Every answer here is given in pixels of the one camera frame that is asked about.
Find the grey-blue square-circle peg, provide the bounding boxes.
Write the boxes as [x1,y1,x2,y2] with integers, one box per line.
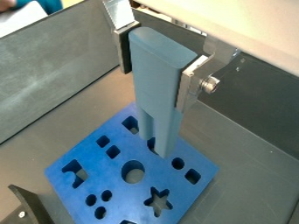
[129,27,198,158]

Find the white paper sheet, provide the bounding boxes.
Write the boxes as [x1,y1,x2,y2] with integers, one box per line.
[0,1,47,38]

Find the person in teal shirt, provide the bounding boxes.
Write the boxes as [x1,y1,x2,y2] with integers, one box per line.
[0,0,65,16]

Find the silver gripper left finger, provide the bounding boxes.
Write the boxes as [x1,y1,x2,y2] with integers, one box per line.
[102,0,141,74]

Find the blue shape-sorting board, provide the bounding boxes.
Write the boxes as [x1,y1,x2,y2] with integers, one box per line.
[45,104,219,224]

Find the black curved bracket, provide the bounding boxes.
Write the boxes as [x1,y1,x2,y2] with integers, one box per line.
[0,185,55,224]

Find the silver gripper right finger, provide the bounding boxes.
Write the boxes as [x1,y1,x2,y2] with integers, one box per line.
[175,36,241,113]

